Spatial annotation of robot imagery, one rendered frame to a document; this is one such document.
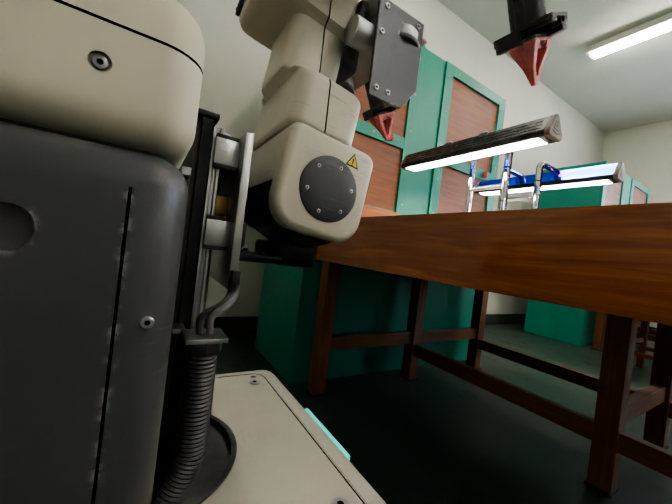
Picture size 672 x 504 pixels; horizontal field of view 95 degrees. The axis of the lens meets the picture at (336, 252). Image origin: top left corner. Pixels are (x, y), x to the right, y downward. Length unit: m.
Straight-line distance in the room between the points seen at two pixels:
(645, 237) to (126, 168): 0.69
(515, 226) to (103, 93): 0.71
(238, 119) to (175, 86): 1.94
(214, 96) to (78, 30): 1.95
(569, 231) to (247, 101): 1.96
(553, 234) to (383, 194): 1.05
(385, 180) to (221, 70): 1.25
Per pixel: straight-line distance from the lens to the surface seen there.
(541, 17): 0.74
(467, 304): 2.28
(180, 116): 0.29
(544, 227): 0.74
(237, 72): 2.33
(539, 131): 1.15
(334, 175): 0.50
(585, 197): 3.94
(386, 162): 1.68
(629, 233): 0.69
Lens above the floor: 0.63
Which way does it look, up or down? level
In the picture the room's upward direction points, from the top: 7 degrees clockwise
